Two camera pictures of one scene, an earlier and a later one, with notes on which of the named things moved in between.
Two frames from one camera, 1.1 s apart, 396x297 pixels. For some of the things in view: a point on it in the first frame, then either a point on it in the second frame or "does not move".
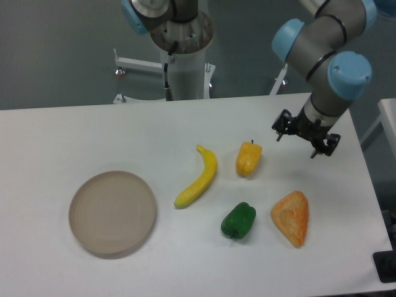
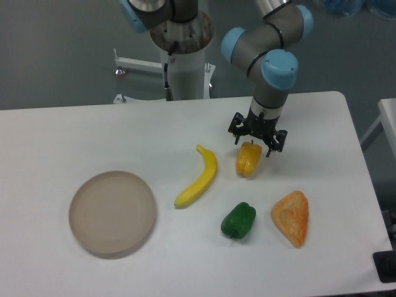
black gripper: x=313 y=131 → x=260 y=127
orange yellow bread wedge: x=291 y=213 does not move
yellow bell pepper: x=247 y=158 does not move
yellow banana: x=203 y=183 does not move
